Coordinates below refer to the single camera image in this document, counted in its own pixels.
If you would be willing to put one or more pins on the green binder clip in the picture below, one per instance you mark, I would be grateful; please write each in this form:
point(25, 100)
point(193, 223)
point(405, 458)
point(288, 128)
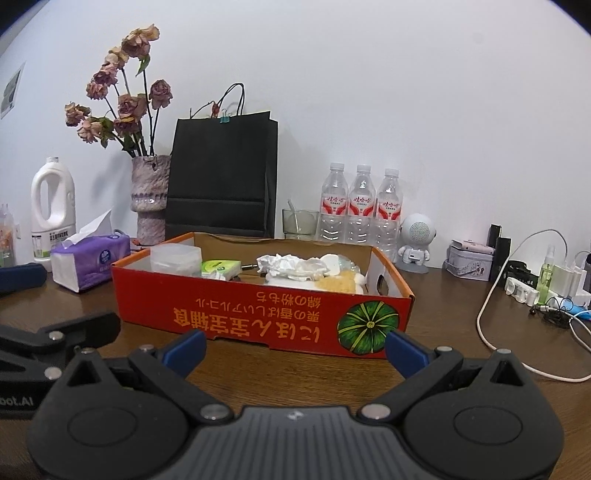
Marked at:
point(225, 117)

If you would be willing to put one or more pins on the wall poster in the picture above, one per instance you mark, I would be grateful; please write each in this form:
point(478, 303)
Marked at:
point(11, 90)

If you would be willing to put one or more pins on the dark blue glasses case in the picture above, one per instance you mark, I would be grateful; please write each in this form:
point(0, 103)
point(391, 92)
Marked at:
point(21, 279)

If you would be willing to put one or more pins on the white power strip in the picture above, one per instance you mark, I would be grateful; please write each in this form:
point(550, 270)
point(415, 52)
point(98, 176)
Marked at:
point(519, 288)

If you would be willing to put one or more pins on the white charger block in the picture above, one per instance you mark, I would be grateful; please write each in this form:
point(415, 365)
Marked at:
point(568, 279)

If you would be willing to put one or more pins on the green packet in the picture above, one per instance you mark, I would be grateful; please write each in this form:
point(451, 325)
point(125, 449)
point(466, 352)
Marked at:
point(221, 268)

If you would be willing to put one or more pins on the clear bottle colourful label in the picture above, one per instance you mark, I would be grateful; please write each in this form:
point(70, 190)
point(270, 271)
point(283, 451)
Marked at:
point(7, 240)

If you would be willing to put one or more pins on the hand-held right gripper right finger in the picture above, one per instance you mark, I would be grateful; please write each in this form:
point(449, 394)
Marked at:
point(406, 355)

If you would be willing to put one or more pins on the glass cup with spoon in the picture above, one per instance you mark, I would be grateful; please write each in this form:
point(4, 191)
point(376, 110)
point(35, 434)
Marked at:
point(300, 226)

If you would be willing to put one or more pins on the pink flat case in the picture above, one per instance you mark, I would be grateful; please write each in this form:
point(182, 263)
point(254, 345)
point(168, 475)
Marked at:
point(471, 245)

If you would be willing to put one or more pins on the black earphones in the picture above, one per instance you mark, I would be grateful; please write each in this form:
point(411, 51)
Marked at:
point(554, 316)

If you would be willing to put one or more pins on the slim black box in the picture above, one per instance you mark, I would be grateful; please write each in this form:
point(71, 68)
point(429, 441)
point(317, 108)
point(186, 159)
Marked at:
point(495, 233)

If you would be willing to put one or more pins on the orange red cardboard box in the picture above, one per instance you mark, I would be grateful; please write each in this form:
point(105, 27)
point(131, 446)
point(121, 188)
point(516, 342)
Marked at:
point(231, 318)

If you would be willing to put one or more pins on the grey tin box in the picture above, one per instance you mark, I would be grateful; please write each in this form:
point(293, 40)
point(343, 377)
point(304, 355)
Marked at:
point(466, 265)

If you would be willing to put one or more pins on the black paper bag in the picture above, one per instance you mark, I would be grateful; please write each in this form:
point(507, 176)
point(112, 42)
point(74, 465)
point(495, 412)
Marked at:
point(221, 161)

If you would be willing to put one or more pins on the mottled purple vase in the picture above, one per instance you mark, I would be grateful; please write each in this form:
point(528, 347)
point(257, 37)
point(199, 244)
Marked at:
point(150, 194)

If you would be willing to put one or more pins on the green spray bottle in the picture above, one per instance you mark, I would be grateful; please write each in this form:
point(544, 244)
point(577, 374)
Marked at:
point(545, 277)

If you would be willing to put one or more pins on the white milk jug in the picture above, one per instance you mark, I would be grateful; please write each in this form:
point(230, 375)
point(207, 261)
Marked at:
point(53, 240)

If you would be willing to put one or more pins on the purple tissue pack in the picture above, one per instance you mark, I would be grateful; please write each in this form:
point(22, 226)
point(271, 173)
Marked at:
point(101, 258)

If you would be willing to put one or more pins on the dried pink flowers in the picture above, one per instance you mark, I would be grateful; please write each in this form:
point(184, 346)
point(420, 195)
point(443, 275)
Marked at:
point(131, 106)

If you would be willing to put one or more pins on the translucent plastic container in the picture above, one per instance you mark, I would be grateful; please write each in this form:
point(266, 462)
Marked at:
point(178, 261)

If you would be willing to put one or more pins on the white robot speaker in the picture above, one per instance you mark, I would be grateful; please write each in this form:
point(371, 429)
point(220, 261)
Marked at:
point(415, 235)

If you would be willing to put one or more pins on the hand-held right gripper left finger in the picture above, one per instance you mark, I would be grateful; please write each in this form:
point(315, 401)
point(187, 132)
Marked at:
point(187, 353)

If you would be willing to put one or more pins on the black rectangular box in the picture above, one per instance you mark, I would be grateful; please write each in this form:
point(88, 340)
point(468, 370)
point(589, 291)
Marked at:
point(503, 256)

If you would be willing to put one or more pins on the water bottle red label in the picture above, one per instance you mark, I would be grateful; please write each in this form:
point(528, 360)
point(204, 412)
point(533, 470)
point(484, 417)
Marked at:
point(361, 205)
point(334, 203)
point(388, 212)

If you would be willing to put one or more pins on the white charger puck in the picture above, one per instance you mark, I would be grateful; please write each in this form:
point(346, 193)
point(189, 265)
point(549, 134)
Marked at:
point(331, 263)

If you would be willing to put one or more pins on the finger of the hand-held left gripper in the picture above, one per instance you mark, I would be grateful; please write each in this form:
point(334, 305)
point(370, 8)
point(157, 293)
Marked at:
point(121, 364)
point(27, 339)

